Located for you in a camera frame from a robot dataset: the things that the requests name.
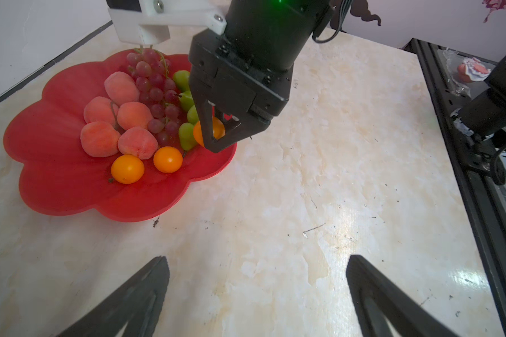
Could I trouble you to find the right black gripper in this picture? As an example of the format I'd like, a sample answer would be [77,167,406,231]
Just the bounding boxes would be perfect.
[188,29,294,153]

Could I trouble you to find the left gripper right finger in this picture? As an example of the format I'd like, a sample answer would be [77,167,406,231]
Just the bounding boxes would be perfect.
[346,255,455,336]

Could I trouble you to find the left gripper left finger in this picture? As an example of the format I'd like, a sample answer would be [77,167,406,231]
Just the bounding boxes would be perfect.
[59,256,170,336]

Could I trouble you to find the green pear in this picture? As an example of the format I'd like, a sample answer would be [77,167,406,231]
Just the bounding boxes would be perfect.
[179,122,198,152]
[172,70,190,92]
[179,91,195,112]
[186,105,199,125]

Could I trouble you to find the purple fake grape bunch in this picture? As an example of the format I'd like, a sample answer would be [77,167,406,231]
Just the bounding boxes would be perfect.
[126,47,182,147]

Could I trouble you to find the fake peach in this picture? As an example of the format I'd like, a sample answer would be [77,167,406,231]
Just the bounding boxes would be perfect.
[84,96,119,128]
[104,72,140,106]
[117,102,153,130]
[118,126,159,160]
[80,122,121,157]

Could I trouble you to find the lone orange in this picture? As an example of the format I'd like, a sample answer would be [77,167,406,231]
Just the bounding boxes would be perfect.
[110,154,145,185]

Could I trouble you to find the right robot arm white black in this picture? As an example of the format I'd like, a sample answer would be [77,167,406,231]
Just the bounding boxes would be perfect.
[188,1,334,153]

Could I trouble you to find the round pink cartoon sticker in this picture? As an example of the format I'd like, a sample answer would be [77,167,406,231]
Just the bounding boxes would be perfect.
[457,58,491,83]

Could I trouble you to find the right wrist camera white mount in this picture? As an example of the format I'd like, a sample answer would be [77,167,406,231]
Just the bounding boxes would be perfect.
[106,0,229,46]

